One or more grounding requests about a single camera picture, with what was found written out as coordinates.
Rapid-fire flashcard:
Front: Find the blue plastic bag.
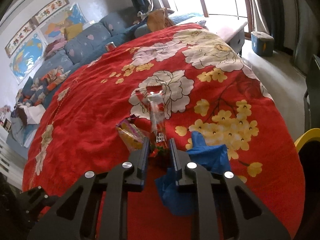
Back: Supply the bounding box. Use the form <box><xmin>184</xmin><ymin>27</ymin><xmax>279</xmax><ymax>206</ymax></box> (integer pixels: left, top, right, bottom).
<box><xmin>155</xmin><ymin>132</ymin><xmax>231</xmax><ymax>216</ymax></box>

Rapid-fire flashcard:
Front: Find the purple yellow snack wrapper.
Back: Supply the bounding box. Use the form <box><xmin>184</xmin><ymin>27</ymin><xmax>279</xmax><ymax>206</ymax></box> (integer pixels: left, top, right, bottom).
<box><xmin>116</xmin><ymin>114</ymin><xmax>149</xmax><ymax>152</ymax></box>

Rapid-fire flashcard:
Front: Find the red clear snack wrapper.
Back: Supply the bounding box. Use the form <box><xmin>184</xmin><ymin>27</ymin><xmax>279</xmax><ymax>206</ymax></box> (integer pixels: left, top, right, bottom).
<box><xmin>135</xmin><ymin>85</ymin><xmax>169</xmax><ymax>158</ymax></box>

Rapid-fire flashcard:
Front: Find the yellow rimmed trash bin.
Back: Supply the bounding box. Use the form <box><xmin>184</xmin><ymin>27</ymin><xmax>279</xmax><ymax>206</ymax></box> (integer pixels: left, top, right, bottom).
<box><xmin>295</xmin><ymin>128</ymin><xmax>320</xmax><ymax>152</ymax></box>

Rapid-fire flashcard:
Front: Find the patterned orange blanket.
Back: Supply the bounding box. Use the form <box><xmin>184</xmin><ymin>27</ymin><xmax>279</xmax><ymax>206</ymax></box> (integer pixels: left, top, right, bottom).
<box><xmin>16</xmin><ymin>66</ymin><xmax>70</xmax><ymax>107</ymax></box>

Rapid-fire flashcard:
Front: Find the red floral blanket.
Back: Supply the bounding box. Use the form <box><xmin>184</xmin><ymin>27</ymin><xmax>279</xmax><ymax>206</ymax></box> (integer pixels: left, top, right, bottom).
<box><xmin>22</xmin><ymin>24</ymin><xmax>305</xmax><ymax>236</ymax></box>

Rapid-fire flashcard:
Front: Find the world map poster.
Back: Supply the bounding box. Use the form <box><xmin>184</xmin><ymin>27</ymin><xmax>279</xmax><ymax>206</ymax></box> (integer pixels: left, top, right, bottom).
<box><xmin>9</xmin><ymin>32</ymin><xmax>47</xmax><ymax>84</ymax></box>

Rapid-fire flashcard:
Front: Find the pile of pink clothes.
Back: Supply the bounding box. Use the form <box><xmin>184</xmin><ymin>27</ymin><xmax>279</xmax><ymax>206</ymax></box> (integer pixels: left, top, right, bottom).
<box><xmin>43</xmin><ymin>37</ymin><xmax>67</xmax><ymax>60</ymax></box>

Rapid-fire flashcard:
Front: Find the blue storage stool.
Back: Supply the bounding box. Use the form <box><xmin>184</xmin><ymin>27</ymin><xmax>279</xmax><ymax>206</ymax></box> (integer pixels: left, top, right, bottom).
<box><xmin>251</xmin><ymin>31</ymin><xmax>274</xmax><ymax>57</ymax></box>

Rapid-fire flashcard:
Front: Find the framed calligraphy left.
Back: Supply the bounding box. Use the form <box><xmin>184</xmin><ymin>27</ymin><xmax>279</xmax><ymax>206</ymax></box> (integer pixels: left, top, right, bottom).
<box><xmin>5</xmin><ymin>20</ymin><xmax>35</xmax><ymax>58</ymax></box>

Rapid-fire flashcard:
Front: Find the framed calligraphy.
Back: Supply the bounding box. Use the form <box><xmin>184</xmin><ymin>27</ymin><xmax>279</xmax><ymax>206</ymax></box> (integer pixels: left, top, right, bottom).
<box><xmin>5</xmin><ymin>20</ymin><xmax>35</xmax><ymax>58</ymax></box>
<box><xmin>32</xmin><ymin>0</ymin><xmax>69</xmax><ymax>26</ymax></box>

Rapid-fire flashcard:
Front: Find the china map poster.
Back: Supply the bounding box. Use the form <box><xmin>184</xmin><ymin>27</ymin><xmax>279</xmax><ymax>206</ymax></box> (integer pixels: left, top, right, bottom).
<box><xmin>39</xmin><ymin>2</ymin><xmax>89</xmax><ymax>40</ymax></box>

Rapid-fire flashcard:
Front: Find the red drink can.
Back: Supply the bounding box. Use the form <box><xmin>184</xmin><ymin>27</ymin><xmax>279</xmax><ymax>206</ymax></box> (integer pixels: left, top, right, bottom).
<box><xmin>105</xmin><ymin>42</ymin><xmax>116</xmax><ymax>52</ymax></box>

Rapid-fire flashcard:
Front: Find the yellow cushion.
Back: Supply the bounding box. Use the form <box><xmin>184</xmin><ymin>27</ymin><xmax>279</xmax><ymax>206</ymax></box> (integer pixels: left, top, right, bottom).
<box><xmin>64</xmin><ymin>23</ymin><xmax>83</xmax><ymax>41</ymax></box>

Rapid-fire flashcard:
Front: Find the white coffee table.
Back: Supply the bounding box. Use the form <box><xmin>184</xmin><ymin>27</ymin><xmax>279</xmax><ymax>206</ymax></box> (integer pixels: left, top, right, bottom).
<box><xmin>178</xmin><ymin>16</ymin><xmax>247</xmax><ymax>56</ymax></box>

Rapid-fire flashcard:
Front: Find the blue sectional sofa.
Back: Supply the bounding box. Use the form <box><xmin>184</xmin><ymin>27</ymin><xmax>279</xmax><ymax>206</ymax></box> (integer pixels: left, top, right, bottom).
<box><xmin>6</xmin><ymin>7</ymin><xmax>203</xmax><ymax>160</ymax></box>

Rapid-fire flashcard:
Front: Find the framed calligraphy right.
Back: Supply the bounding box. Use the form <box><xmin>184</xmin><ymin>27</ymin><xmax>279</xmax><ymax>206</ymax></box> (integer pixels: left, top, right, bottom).
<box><xmin>32</xmin><ymin>0</ymin><xmax>69</xmax><ymax>26</ymax></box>

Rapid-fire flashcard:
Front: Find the dark right curtain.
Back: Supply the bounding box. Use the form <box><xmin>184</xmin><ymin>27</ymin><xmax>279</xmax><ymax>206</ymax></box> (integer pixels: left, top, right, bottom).
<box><xmin>257</xmin><ymin>0</ymin><xmax>298</xmax><ymax>56</ymax></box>

